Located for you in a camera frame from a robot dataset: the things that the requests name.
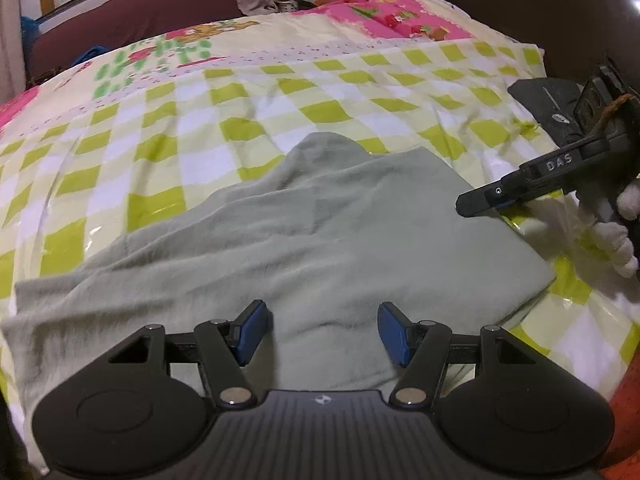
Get dark wooden headboard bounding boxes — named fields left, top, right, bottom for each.
left=447, top=0, right=639, bottom=88

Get dark folded garment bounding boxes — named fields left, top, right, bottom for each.
left=508, top=77, right=587, bottom=148

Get sage green pants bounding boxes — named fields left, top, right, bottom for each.
left=0, top=131, right=558, bottom=411

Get dark red window seat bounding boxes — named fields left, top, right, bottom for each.
left=26, top=0, right=242, bottom=79

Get green checkered bed sheet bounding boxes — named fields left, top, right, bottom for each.
left=0, top=0, right=640, bottom=476

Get white gloved right hand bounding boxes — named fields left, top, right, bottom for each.
left=526, top=178, right=639, bottom=278

